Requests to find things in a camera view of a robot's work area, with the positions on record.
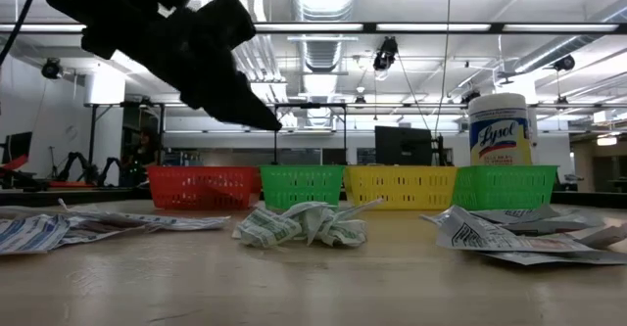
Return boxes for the green plastic basket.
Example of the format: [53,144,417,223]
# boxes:
[451,164,559,212]
[259,164,347,214]

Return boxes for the thin hanging cable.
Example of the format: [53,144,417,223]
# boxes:
[433,0,453,139]

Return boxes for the black table edge rail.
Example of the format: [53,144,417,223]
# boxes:
[0,187,627,209]

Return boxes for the black overhead frame beam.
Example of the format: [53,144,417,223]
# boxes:
[0,21,627,35]

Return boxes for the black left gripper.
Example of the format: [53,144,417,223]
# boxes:
[80,10,283,131]

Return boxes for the Lysol wipes canister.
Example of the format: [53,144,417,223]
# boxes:
[467,92,535,167]

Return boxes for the yellow plastic basket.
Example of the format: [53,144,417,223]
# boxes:
[343,164,459,211]

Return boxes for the black background workstation frame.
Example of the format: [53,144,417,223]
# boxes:
[83,100,470,188]

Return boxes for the red flat object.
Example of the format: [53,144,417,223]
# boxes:
[0,154,28,171]

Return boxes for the silver ventilation duct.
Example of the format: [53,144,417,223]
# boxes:
[288,0,362,129]

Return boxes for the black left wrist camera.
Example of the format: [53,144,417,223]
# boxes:
[195,0,257,51]

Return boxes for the orange strip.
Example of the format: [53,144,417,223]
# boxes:
[46,180,92,189]

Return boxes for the black computer monitor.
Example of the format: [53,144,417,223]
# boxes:
[0,130,34,166]
[373,124,434,167]

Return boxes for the red plastic basket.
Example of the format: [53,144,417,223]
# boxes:
[146,164,262,211]

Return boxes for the black hanging camera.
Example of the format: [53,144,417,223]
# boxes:
[40,58,65,80]
[553,54,577,72]
[371,35,400,72]

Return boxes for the person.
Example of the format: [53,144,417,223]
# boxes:
[127,127,161,188]

